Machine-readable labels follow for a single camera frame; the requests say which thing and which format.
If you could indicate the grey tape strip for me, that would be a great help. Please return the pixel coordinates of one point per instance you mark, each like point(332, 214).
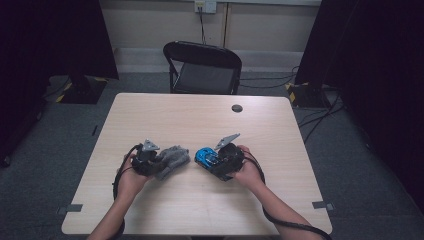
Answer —
point(70, 209)
point(322, 205)

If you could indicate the person's right hand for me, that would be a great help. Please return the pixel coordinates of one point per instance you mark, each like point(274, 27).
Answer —
point(250, 173)

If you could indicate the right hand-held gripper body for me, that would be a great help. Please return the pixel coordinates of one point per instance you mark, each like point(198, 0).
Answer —
point(231, 161)

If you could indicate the grey cloth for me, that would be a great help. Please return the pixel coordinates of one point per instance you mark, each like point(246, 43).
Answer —
point(175, 160)

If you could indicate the black folding chair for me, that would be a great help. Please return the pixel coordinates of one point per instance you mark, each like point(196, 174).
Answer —
point(203, 76)

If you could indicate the black stand base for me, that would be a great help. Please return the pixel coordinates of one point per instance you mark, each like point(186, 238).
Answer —
point(306, 96)
point(83, 91)

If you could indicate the person's left hand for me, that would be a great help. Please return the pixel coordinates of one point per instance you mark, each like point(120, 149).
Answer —
point(131, 181)

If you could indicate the black curtain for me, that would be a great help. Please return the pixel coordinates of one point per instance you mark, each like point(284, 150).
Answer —
point(50, 40)
point(376, 66)

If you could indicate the small dark floor marker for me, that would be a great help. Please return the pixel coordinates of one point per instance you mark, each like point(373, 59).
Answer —
point(95, 130)

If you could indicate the blue toy car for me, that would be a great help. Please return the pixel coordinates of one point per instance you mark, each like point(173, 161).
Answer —
point(206, 157)

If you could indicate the white wall socket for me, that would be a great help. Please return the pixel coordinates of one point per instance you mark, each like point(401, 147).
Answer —
point(205, 6)

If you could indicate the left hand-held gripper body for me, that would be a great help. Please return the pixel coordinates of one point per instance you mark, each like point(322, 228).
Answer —
point(145, 163)

